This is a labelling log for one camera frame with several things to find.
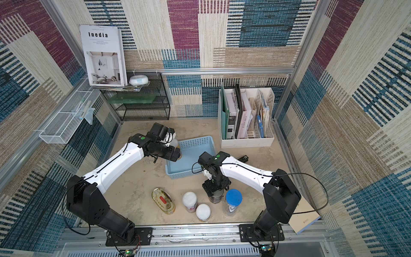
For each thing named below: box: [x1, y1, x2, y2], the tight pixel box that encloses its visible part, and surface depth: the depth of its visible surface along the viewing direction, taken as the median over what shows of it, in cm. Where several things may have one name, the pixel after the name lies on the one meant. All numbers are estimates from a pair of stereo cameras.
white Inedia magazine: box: [79, 24, 128, 87], surface depth 79 cm
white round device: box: [128, 74, 149, 86], surface depth 89 cm
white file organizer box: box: [217, 87, 275, 149], surface depth 99 cm
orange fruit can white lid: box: [195, 203, 211, 222], surface depth 76 cm
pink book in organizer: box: [237, 91, 253, 140], surface depth 95 cm
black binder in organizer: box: [234, 83, 244, 139], surface depth 93 cm
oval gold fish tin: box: [151, 187, 176, 215], surface depth 83 cm
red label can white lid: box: [181, 191, 198, 214], surface depth 75 cm
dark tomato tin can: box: [209, 189, 225, 204], surface depth 77 cm
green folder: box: [221, 82, 230, 140], surface depth 89 cm
